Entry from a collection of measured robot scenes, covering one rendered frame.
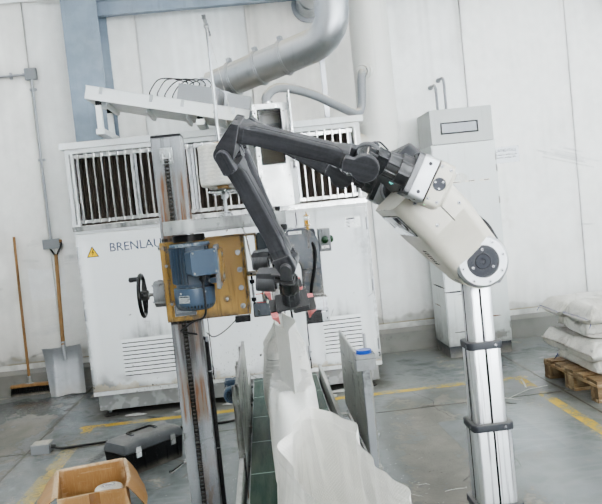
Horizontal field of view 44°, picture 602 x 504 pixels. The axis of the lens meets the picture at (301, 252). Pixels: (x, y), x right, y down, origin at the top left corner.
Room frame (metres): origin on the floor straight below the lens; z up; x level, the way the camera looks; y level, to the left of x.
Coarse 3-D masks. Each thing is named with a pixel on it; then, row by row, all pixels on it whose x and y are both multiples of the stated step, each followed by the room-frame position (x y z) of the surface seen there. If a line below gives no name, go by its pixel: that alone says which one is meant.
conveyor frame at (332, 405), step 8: (320, 368) 4.58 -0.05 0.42; (248, 376) 4.56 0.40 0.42; (320, 376) 4.59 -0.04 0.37; (320, 384) 4.67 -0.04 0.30; (328, 384) 4.13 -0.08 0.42; (328, 392) 4.00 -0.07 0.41; (328, 400) 4.07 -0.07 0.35; (328, 408) 3.79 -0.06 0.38; (336, 408) 3.61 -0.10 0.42; (240, 464) 2.92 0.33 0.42; (240, 472) 2.83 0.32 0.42; (240, 480) 2.74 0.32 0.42; (240, 488) 2.65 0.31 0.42; (240, 496) 2.58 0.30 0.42
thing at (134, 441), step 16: (128, 432) 4.33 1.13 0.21; (144, 432) 4.32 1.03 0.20; (160, 432) 4.33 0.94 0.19; (176, 432) 4.40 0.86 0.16; (112, 448) 4.20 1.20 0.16; (128, 448) 4.14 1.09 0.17; (144, 448) 4.22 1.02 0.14; (160, 448) 4.31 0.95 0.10; (176, 448) 4.40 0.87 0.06; (144, 464) 4.22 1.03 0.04; (160, 464) 4.30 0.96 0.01
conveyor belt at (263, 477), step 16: (256, 384) 4.49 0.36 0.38; (256, 400) 4.09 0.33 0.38; (320, 400) 3.95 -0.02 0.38; (256, 416) 3.76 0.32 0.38; (256, 432) 3.48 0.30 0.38; (256, 448) 3.23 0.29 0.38; (256, 464) 3.02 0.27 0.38; (272, 464) 3.00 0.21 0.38; (256, 480) 2.83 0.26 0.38; (272, 480) 2.81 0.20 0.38; (256, 496) 2.67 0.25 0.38; (272, 496) 2.65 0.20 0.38
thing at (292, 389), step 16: (288, 320) 2.75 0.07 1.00; (288, 336) 2.37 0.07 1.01; (288, 352) 2.42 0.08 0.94; (288, 368) 2.45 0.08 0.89; (272, 384) 2.58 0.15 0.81; (288, 384) 2.47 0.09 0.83; (304, 384) 2.50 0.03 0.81; (272, 400) 2.49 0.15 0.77; (288, 400) 2.43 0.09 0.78; (304, 400) 2.43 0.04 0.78; (272, 416) 2.48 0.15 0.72; (288, 416) 2.42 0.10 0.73; (272, 432) 2.55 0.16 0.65; (288, 432) 2.42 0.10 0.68; (272, 448) 2.57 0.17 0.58
